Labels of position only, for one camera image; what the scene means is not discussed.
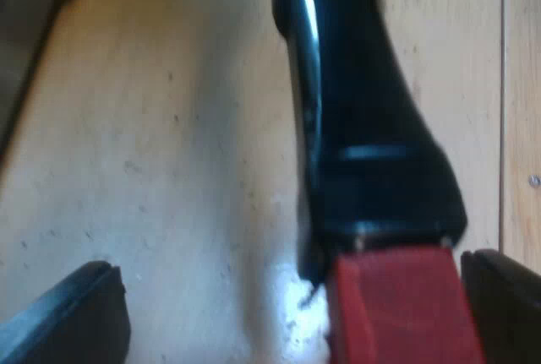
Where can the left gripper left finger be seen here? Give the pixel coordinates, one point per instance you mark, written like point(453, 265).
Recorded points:
point(72, 322)

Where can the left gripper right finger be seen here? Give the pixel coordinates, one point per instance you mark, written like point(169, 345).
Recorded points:
point(507, 309)

